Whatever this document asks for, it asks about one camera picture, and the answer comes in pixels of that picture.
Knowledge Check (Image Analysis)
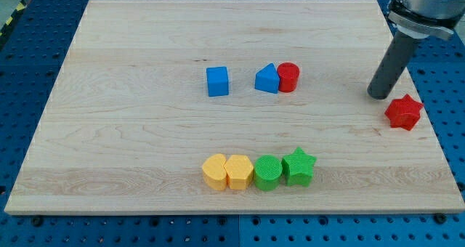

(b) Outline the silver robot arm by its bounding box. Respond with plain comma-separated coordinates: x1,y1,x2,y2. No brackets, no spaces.
388,0,464,41

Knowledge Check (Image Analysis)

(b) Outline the blue triangle block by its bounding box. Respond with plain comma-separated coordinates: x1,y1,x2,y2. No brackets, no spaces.
254,63,280,94

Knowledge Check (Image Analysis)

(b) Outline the blue cube block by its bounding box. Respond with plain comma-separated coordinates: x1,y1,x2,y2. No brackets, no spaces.
206,66,229,97

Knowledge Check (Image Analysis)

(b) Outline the yellow hexagon block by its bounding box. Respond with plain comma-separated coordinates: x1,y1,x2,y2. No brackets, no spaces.
224,155,254,190

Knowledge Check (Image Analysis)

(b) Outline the green cylinder block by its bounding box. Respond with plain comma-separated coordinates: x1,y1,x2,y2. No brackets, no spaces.
254,155,283,191

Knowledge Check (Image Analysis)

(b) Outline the yellow heart block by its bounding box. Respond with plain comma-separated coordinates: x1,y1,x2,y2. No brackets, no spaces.
202,153,227,190

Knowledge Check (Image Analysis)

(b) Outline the red cylinder block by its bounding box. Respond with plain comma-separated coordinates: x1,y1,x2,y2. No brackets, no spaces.
277,62,300,92

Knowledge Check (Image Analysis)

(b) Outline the green star block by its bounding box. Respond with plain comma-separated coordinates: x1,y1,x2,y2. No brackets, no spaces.
281,147,317,187

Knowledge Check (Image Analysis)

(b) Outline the red star block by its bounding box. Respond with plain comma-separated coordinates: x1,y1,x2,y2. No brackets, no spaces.
384,94,424,131

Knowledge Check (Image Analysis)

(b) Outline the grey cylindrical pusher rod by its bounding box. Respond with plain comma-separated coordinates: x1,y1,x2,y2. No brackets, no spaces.
367,31,422,100

